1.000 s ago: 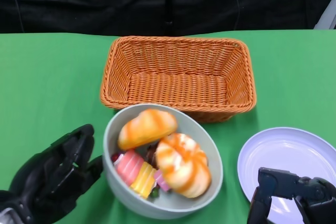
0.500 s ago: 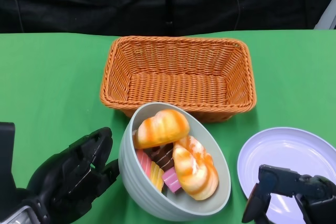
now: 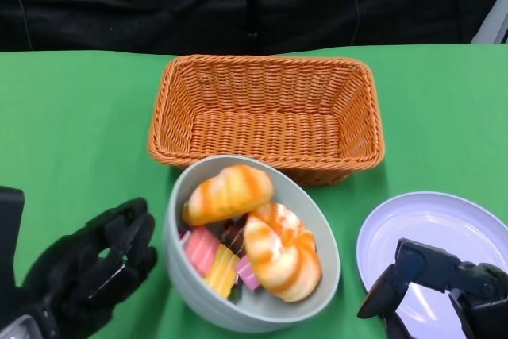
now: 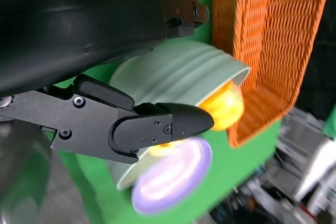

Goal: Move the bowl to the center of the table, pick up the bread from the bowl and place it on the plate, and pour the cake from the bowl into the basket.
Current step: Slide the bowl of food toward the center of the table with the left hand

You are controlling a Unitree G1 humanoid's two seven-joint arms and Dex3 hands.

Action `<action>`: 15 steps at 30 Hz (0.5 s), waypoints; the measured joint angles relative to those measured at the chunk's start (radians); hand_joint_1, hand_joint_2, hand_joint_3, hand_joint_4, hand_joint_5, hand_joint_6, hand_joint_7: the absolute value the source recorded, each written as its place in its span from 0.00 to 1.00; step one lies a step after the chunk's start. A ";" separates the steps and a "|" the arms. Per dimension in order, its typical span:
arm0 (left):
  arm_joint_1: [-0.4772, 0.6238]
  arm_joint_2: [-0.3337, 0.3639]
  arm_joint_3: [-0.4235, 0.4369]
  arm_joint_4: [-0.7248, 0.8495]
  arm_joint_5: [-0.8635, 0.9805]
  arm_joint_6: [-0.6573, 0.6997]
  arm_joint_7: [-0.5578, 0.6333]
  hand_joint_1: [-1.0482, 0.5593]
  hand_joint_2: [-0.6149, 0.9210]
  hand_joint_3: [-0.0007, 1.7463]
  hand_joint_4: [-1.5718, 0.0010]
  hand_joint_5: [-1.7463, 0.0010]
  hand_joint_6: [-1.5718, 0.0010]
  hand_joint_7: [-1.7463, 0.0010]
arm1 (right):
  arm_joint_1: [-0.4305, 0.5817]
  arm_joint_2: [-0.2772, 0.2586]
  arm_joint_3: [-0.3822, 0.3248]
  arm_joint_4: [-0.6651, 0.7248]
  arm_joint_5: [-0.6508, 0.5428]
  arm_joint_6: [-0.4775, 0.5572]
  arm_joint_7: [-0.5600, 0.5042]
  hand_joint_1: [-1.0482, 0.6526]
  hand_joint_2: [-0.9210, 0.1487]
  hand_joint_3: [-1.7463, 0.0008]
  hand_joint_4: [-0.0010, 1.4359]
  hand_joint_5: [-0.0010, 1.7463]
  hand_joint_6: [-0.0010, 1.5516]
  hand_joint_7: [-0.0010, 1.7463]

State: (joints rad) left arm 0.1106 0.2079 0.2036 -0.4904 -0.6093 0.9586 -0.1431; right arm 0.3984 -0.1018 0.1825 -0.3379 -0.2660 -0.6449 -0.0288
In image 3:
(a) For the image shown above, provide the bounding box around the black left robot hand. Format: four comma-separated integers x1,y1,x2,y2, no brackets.
17,197,158,339

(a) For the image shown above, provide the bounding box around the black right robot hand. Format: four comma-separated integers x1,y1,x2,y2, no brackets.
356,237,508,339

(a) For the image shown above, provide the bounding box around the pale green bowl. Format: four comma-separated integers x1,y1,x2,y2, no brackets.
163,155,341,334

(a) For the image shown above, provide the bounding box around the ring-shaped orange striped bread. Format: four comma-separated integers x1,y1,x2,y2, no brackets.
242,202,323,303

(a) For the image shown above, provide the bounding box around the long orange striped bread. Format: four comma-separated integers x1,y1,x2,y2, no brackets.
181,164,275,225

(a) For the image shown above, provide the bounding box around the lavender plate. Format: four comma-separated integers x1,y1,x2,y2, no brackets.
356,191,508,339

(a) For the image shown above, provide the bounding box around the salmon pink striped cake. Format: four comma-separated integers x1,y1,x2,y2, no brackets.
184,225,221,276

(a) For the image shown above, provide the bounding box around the yellow striped cake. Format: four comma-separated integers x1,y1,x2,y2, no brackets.
204,243,241,299

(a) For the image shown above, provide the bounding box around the brown chocolate striped cake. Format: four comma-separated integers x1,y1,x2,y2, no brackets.
220,215,249,256

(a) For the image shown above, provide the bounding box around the magenta pink striped cake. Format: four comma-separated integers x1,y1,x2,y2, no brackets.
233,255,262,289

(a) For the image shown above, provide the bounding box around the orange wicker basket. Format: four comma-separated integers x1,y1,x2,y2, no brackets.
147,54,386,187

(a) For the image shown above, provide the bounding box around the green tablecloth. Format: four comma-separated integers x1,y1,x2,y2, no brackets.
0,41,508,339

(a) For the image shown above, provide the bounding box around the black backdrop curtain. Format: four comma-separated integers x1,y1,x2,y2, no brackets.
0,0,508,56

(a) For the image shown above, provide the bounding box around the white metal frame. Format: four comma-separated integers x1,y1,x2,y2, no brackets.
471,0,508,44

